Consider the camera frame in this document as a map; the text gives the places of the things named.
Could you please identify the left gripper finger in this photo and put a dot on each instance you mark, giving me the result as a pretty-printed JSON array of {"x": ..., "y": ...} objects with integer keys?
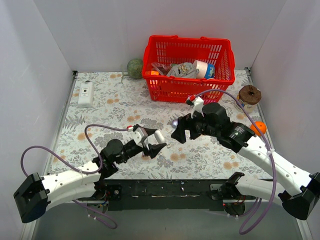
[
  {"x": 154, "y": 149},
  {"x": 146, "y": 132}
]

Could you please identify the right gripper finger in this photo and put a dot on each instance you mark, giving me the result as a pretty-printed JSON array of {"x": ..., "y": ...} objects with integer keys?
[
  {"x": 180, "y": 132},
  {"x": 195, "y": 130}
]

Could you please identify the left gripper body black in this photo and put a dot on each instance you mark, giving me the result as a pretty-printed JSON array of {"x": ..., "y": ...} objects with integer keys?
[{"x": 144, "y": 144}]

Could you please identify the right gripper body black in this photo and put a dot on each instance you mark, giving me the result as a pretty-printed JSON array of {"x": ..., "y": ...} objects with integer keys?
[{"x": 189, "y": 126}]

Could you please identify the white earbud charging case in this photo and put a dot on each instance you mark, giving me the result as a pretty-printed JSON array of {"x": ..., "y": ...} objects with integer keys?
[{"x": 159, "y": 137}]

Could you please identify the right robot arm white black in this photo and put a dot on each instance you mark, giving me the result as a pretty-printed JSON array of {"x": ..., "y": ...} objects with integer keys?
[{"x": 296, "y": 190}]

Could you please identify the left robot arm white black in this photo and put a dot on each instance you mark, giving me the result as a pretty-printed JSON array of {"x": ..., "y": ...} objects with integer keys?
[{"x": 37, "y": 194}]

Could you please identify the purple earbud charging case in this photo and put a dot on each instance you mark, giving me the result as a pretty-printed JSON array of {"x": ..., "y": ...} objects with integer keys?
[{"x": 174, "y": 123}]

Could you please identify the brown lidded jar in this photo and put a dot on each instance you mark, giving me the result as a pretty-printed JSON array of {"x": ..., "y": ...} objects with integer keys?
[{"x": 249, "y": 96}]

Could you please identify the orange fruit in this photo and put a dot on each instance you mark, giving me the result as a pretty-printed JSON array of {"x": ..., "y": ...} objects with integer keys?
[{"x": 259, "y": 128}]

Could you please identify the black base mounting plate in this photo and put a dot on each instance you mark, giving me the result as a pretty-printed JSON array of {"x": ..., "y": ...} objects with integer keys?
[{"x": 163, "y": 194}]

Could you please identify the blue white paper roll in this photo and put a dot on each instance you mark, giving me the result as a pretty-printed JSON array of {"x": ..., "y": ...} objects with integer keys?
[{"x": 204, "y": 70}]

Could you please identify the grey printed snack pouch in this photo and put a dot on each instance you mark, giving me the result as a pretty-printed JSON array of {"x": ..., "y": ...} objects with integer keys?
[{"x": 183, "y": 70}]

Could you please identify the red plastic shopping basket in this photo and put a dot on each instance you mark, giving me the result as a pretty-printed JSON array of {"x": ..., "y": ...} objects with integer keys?
[{"x": 170, "y": 50}]

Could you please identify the small orange item in basket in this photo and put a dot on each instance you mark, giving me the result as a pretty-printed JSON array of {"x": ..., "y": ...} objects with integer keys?
[{"x": 153, "y": 73}]

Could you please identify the dark red snack packet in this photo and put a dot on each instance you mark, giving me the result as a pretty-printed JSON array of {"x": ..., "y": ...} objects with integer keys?
[{"x": 162, "y": 69}]

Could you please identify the green round melon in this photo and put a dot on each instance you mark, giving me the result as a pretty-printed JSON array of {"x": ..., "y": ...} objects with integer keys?
[{"x": 134, "y": 68}]

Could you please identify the white rectangular device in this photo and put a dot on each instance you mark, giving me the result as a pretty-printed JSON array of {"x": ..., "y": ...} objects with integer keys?
[{"x": 86, "y": 95}]

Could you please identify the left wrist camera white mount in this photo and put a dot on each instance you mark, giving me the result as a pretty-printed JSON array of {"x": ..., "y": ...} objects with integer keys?
[{"x": 139, "y": 135}]

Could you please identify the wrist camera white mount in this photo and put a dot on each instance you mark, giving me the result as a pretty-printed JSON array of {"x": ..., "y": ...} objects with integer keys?
[
  {"x": 197, "y": 104},
  {"x": 139, "y": 135}
]

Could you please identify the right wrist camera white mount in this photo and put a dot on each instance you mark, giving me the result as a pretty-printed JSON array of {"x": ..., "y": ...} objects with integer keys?
[{"x": 197, "y": 104}]

